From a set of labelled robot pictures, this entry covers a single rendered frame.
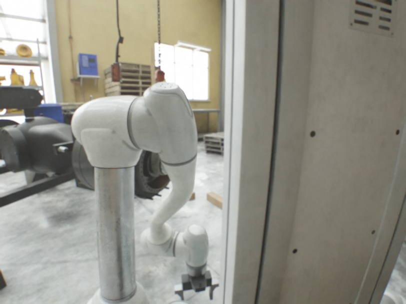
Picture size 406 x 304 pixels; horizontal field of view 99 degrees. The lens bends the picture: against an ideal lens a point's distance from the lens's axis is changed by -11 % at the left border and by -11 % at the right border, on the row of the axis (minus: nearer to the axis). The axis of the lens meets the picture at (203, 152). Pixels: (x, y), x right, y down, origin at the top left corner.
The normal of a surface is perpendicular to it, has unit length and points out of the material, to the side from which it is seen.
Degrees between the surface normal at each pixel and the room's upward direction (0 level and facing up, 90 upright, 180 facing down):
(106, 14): 90
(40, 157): 90
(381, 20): 90
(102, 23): 90
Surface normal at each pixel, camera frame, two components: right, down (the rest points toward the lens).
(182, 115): 0.62, 0.18
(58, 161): -0.08, 0.23
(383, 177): 0.20, 0.22
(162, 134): -0.27, 0.54
